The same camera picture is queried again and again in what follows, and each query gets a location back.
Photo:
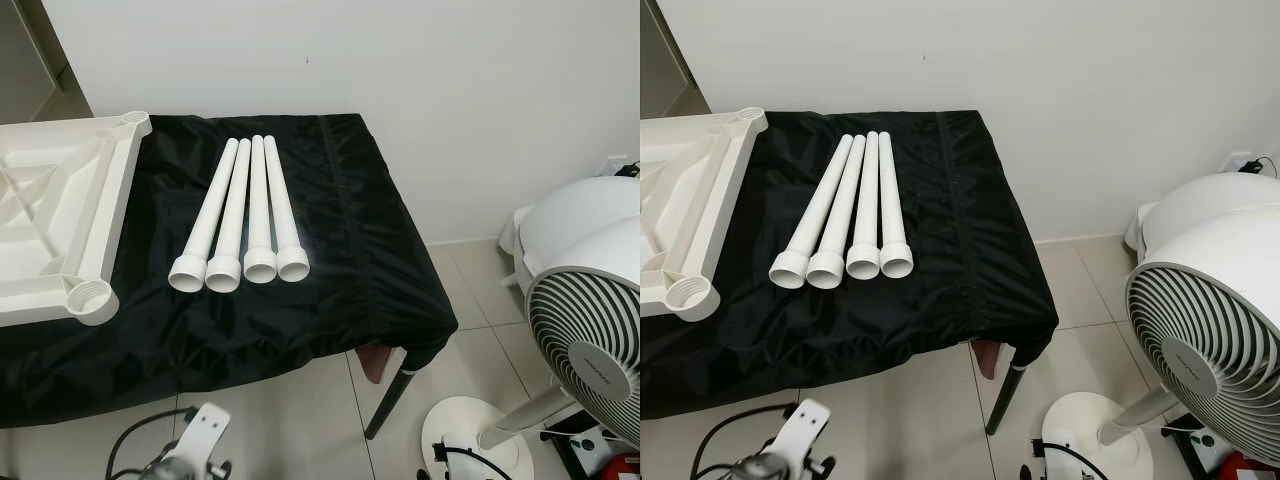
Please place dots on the white plastic children table top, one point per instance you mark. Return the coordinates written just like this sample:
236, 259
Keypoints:
690, 200
60, 200

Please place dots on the white plastic table leg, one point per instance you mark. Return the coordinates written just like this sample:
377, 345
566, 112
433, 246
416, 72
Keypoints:
259, 200
282, 200
820, 205
890, 200
868, 200
845, 205
210, 215
233, 210

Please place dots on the white domed appliance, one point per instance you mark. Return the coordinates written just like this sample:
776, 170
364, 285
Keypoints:
570, 210
1200, 193

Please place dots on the white standing fan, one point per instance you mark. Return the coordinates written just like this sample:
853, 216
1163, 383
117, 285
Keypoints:
590, 350
1200, 340

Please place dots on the red and black device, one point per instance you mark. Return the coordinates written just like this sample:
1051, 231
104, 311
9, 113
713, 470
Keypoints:
622, 468
1245, 468

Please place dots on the black fabric table cover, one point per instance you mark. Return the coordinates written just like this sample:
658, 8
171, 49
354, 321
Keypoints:
970, 270
350, 280

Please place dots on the black metal table leg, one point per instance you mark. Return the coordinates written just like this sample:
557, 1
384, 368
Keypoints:
1006, 400
388, 405

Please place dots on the white wall socket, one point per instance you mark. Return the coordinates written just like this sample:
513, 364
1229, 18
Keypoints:
1242, 162
615, 165

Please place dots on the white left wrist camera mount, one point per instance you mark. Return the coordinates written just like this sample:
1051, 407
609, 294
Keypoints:
200, 428
808, 425

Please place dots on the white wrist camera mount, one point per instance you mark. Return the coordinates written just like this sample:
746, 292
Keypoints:
808, 425
200, 428
458, 465

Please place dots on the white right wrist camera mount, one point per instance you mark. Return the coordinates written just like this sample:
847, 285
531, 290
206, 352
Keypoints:
458, 465

